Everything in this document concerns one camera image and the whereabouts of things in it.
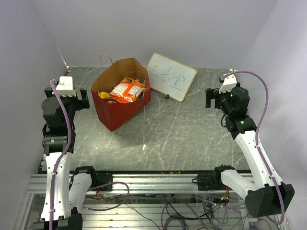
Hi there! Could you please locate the yellow snack bar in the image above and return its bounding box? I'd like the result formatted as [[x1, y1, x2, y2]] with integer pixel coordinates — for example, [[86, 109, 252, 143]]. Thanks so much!
[[97, 92, 112, 100]]

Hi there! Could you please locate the red brown paper bag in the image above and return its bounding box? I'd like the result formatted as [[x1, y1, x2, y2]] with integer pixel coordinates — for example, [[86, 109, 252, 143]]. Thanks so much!
[[91, 58, 151, 131]]

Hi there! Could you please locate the colourful candy bag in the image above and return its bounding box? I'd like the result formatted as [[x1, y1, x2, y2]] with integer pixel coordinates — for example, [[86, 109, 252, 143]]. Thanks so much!
[[110, 77, 147, 104]]

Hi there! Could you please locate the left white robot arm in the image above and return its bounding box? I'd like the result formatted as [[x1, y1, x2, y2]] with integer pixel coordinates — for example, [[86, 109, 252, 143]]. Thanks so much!
[[32, 87, 98, 230]]

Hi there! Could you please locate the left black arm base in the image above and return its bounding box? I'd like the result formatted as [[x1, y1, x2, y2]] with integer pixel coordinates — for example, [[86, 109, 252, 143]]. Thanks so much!
[[70, 172, 113, 192]]

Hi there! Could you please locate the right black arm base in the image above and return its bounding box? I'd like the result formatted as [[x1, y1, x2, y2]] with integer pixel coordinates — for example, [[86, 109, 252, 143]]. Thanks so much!
[[191, 171, 226, 191]]

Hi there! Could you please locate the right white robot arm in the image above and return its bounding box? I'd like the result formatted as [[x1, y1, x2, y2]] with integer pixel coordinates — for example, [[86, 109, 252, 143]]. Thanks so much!
[[205, 83, 295, 218]]

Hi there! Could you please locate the small whiteboard with writing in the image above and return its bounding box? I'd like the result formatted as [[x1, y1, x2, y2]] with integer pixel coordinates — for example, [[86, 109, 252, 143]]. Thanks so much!
[[146, 53, 197, 102]]

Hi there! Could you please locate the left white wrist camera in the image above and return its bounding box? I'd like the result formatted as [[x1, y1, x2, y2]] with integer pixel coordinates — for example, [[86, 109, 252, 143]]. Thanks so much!
[[56, 76, 76, 97]]

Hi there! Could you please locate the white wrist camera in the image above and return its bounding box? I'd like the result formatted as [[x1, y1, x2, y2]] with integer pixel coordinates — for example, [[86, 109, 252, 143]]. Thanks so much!
[[219, 74, 237, 94], [56, 76, 76, 97]]

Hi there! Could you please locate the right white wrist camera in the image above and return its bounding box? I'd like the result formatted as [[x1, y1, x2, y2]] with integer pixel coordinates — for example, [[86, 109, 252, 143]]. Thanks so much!
[[219, 74, 237, 94]]

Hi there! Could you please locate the aluminium frame rail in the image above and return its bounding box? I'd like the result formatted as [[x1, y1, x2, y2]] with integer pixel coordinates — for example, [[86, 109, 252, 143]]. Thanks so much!
[[26, 173, 255, 195]]

